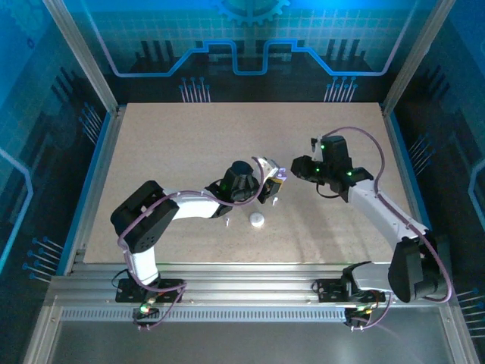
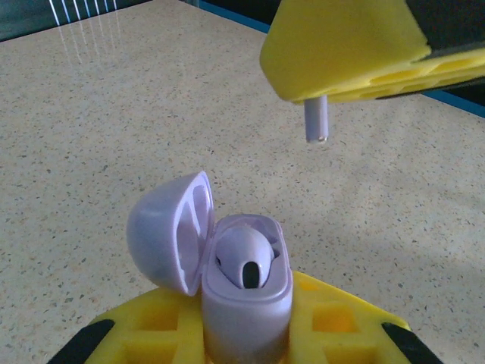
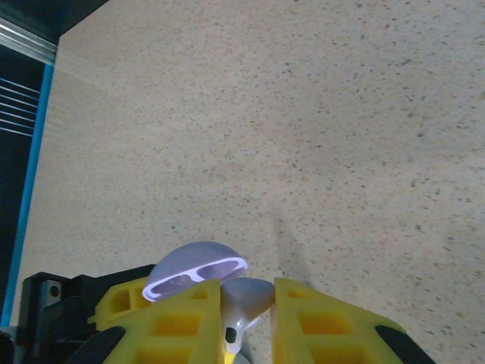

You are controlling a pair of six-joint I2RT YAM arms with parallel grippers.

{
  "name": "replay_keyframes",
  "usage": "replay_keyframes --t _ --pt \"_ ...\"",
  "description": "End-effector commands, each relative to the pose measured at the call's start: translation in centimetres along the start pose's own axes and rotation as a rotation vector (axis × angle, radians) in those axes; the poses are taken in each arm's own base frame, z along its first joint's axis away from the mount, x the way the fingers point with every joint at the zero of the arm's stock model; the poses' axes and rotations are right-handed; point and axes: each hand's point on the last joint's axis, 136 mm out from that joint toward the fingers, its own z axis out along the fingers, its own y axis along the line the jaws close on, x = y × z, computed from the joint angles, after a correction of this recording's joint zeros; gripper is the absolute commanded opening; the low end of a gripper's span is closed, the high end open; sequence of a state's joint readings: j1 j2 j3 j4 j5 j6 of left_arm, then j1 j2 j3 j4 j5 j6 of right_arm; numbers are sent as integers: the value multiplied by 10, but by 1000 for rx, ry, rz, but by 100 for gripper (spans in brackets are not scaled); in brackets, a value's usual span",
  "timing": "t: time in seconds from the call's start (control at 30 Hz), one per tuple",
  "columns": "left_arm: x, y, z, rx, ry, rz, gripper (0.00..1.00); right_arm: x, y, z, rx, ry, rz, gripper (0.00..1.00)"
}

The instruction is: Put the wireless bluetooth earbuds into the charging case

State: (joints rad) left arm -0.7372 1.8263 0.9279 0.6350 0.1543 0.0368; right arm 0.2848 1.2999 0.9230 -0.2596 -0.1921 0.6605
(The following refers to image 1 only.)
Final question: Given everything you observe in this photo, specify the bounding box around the small circuit board with LED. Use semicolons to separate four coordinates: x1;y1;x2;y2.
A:
132;303;161;322
345;301;380;323

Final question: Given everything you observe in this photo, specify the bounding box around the grey metal panel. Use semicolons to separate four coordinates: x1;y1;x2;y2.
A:
48;322;455;364

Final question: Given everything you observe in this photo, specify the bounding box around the aluminium table side rail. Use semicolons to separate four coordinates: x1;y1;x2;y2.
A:
380;104;437;236
62;105;126;276

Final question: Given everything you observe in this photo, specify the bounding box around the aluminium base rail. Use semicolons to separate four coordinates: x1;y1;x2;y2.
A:
48;261;458;309

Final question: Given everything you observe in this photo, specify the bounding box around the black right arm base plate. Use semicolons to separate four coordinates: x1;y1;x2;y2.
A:
315;278;386;304

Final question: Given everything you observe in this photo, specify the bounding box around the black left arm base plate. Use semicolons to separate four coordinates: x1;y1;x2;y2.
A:
115;278;186;304

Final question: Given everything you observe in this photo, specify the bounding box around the slotted grey cable duct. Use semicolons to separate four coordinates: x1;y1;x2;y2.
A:
60;308;348;323

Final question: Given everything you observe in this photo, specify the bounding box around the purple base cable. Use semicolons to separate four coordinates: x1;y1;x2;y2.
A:
131;283;187;331
346;290;393;331

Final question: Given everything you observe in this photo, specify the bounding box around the aluminium frame post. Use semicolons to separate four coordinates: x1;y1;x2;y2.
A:
42;0;121;117
380;0;458;117

